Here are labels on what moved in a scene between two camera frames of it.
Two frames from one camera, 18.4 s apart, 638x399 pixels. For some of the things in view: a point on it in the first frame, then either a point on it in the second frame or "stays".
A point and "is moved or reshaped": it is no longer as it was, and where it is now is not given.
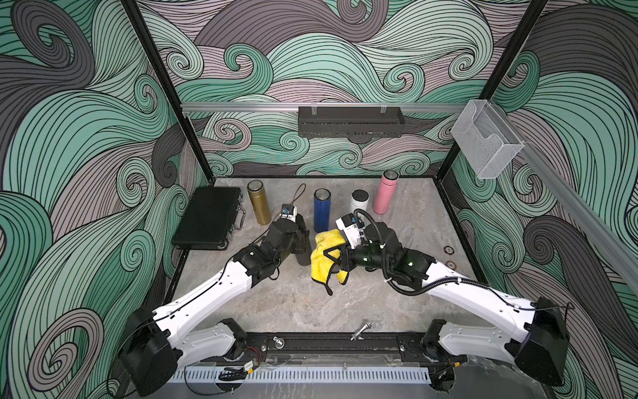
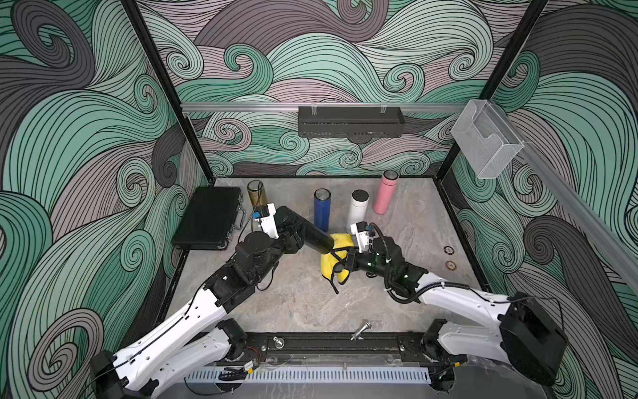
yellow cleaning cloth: (320, 263) is moved or reshaped
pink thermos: (385, 192) stays
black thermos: (304, 259) to (315, 239)
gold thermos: (259, 200) stays
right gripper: (348, 256) stays
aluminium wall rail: (238, 108) stays
